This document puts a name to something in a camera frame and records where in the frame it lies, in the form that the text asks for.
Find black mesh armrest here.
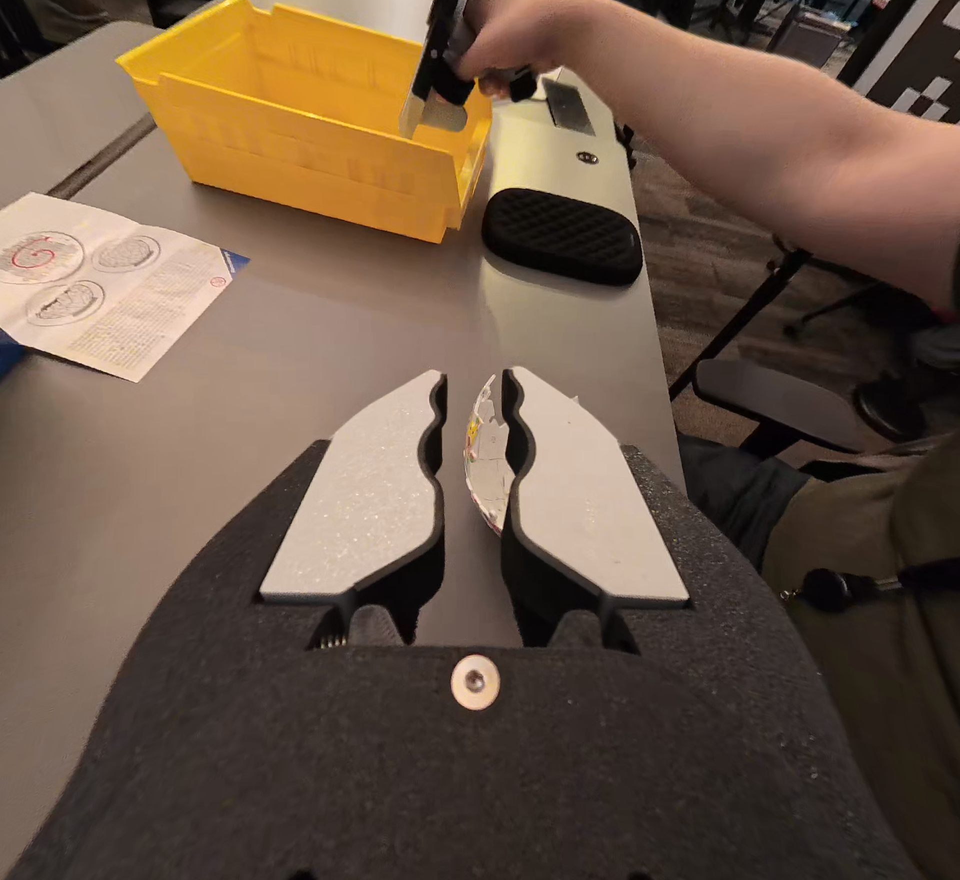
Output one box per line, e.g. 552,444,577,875
481,188,645,287

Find white printed sign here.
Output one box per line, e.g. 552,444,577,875
838,0,960,125

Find person's right forearm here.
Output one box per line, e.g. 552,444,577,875
570,0,960,319

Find yellow plastic bin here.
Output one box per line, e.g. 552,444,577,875
116,0,494,245

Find white instruction leaflet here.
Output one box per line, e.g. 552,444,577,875
0,192,251,383

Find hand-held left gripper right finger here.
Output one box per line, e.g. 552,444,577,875
501,366,691,610

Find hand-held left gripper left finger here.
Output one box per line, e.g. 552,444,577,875
258,369,450,605

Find dark blue trousers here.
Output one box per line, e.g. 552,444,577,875
678,436,811,568

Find white half puzzle ball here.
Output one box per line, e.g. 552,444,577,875
463,374,582,536

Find dark desk socket plate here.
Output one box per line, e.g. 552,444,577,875
541,76,599,137

